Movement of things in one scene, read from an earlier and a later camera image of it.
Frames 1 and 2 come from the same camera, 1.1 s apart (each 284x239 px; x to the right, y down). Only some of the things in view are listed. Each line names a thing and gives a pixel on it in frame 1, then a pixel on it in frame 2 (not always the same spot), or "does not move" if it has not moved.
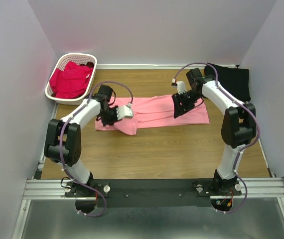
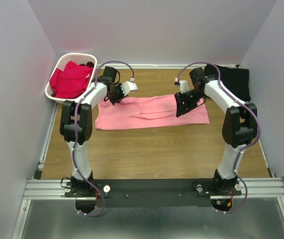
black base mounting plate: x=153 y=193 does not move
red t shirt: x=71 y=82 does not move
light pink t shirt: x=153 y=111 does not move
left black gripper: x=110 y=123 -> x=114 y=101
